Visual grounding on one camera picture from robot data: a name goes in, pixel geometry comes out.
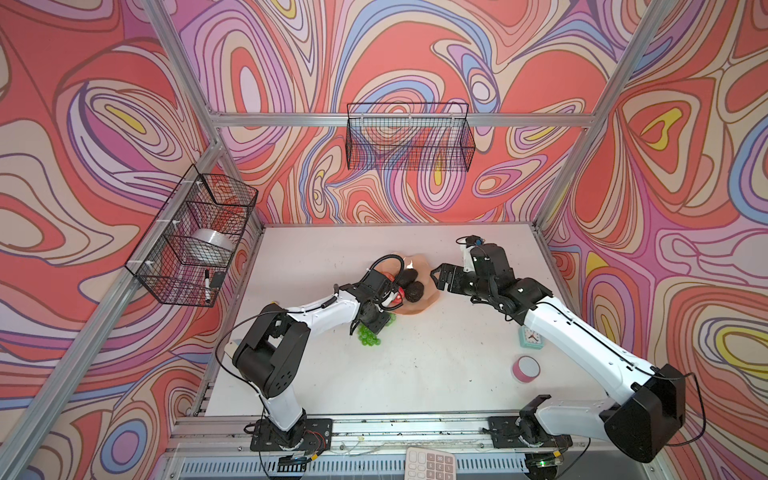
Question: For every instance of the back black wire basket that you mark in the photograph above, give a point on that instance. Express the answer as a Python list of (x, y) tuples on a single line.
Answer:
[(409, 136)]

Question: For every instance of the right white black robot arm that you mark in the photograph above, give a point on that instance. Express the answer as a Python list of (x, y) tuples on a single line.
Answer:
[(644, 406)]

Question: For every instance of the small teal clock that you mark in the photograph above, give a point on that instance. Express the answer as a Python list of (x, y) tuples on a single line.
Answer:
[(530, 339)]

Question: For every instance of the green fake grape bunch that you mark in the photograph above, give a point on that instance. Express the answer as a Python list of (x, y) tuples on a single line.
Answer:
[(369, 338)]

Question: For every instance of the dark avocado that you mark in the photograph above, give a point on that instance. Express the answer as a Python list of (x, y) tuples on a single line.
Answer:
[(406, 277), (414, 292)]

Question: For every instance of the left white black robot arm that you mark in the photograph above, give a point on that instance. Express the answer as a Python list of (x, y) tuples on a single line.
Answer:
[(270, 354)]

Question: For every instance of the left black wire basket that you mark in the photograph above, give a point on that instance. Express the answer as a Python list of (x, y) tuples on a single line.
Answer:
[(168, 263)]

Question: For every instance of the red apple front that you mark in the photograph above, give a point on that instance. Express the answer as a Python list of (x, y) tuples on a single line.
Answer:
[(396, 298)]

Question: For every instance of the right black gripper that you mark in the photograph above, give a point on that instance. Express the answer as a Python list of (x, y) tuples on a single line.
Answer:
[(455, 271)]

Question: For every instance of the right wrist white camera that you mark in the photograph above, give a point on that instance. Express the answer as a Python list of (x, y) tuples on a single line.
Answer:
[(466, 247)]

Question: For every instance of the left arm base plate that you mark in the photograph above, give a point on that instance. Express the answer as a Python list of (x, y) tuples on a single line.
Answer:
[(313, 435)]

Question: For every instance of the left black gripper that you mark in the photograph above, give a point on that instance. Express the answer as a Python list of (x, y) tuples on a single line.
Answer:
[(378, 326)]

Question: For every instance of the white pink calculator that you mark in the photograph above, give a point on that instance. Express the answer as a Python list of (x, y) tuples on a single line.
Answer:
[(429, 464)]

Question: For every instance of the pink tape roll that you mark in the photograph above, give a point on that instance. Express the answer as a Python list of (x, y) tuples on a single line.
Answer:
[(526, 369)]

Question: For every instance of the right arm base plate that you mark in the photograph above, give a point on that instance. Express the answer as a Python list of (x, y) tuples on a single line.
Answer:
[(513, 431)]

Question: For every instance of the peach scalloped fruit bowl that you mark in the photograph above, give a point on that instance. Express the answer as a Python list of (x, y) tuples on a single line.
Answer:
[(391, 268)]

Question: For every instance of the silver tape roll in basket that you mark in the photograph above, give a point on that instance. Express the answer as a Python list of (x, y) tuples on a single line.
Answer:
[(214, 240)]

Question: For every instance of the black wire basket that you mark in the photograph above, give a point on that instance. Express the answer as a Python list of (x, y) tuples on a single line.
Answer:
[(409, 136), (168, 263)]

